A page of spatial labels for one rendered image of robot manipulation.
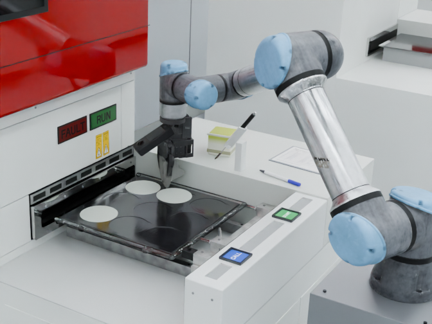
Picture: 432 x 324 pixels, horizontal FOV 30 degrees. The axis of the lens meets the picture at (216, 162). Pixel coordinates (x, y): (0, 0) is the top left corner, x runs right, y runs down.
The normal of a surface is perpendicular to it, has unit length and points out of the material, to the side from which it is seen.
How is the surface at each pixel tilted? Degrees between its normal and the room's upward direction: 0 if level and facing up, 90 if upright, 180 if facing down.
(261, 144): 0
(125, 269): 0
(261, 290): 90
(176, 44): 90
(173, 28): 90
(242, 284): 90
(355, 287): 1
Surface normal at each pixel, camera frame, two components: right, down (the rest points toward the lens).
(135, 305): 0.04, -0.93
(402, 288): -0.30, 0.02
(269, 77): -0.84, 0.05
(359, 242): -0.75, 0.29
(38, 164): 0.86, 0.22
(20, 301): -0.51, 0.30
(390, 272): -0.66, -0.08
